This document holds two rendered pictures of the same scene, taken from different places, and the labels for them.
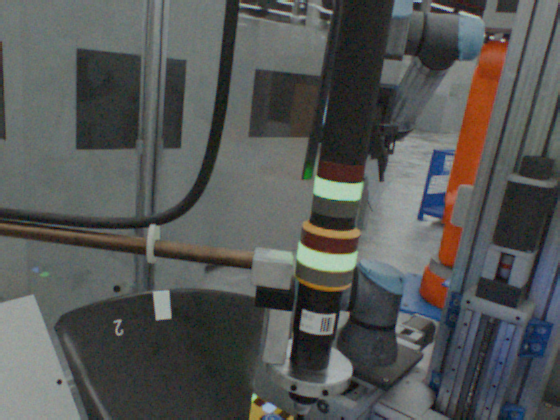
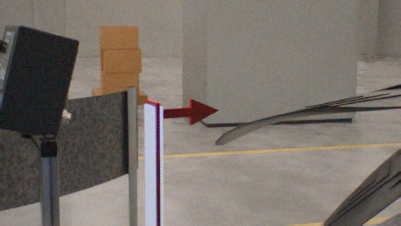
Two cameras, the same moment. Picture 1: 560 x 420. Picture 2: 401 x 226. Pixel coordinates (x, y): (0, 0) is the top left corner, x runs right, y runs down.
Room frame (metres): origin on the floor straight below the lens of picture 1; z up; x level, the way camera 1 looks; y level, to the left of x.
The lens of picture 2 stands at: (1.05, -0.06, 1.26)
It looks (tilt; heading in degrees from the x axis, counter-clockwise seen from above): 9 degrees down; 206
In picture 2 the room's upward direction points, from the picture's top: straight up
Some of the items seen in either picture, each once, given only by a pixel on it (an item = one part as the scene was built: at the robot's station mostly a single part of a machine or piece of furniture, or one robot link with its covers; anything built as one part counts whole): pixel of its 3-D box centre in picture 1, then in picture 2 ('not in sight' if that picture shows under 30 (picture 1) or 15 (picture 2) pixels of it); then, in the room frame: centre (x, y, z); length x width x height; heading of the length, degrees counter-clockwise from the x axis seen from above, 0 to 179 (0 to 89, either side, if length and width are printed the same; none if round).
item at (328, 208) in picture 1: (335, 204); not in sight; (0.38, -0.08, 1.59); 0.03 x 0.03 x 0.01
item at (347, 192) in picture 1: (337, 186); not in sight; (0.38, -0.08, 1.61); 0.03 x 0.03 x 0.01
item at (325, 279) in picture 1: (324, 269); not in sight; (0.38, -0.08, 1.54); 0.04 x 0.04 x 0.01
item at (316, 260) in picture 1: (326, 253); not in sight; (0.38, -0.08, 1.56); 0.04 x 0.04 x 0.01
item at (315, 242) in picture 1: (329, 236); not in sight; (0.38, -0.08, 1.57); 0.04 x 0.04 x 0.01
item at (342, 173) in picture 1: (340, 169); not in sight; (0.38, -0.08, 1.62); 0.03 x 0.03 x 0.01
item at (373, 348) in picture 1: (369, 332); not in sight; (1.20, -0.38, 1.09); 0.15 x 0.15 x 0.10
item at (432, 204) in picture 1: (477, 189); not in sight; (7.10, -3.34, 0.49); 1.27 x 0.88 x 0.98; 130
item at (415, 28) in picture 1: (386, 31); not in sight; (1.04, -0.25, 1.78); 0.11 x 0.11 x 0.08; 85
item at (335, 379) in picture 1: (303, 317); not in sight; (0.38, -0.07, 1.50); 0.09 x 0.07 x 0.10; 85
